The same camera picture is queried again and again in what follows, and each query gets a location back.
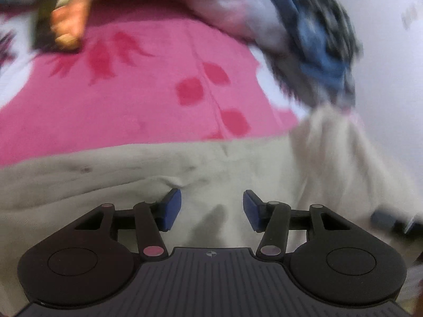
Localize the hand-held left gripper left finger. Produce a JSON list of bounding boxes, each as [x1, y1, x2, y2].
[[70, 188, 182, 262]]

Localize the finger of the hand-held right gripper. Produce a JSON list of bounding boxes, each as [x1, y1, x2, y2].
[[370, 209, 402, 231]]

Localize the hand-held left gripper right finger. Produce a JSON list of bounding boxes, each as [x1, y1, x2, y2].
[[243, 190, 357, 262]]

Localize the beige pants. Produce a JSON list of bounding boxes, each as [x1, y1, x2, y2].
[[0, 104, 423, 317]]

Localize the pink floral bedsheet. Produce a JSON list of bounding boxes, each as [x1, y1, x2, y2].
[[0, 0, 364, 166]]

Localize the blue garment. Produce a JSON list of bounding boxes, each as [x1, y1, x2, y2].
[[264, 0, 351, 90]]

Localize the grey pink pillow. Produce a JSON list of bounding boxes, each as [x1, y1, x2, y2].
[[190, 0, 291, 53]]

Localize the plaid shirt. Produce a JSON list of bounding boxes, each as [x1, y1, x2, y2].
[[264, 0, 364, 109]]

